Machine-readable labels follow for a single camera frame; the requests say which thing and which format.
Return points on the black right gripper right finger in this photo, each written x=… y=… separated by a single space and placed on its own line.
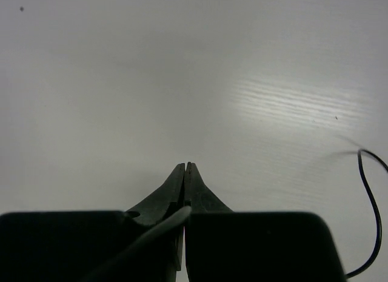
x=202 y=251

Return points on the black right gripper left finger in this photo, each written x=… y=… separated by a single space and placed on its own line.
x=158 y=206

